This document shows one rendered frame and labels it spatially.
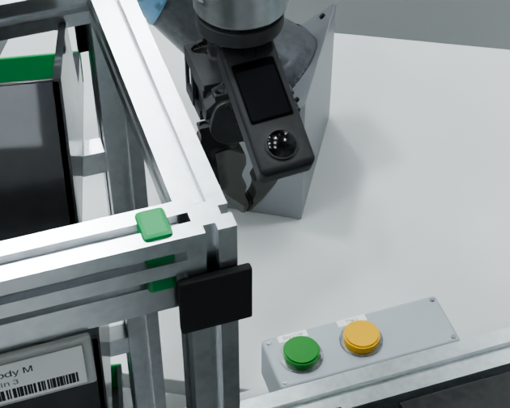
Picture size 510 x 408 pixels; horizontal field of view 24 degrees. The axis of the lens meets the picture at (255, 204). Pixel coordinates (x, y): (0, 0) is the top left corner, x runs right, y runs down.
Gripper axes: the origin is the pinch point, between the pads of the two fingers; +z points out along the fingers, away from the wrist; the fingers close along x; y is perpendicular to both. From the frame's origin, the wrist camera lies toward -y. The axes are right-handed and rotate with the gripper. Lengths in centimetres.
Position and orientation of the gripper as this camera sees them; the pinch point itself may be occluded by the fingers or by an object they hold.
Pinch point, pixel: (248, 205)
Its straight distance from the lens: 106.3
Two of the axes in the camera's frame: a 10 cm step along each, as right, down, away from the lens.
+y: -3.1, -6.7, 6.8
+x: -9.5, 2.2, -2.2
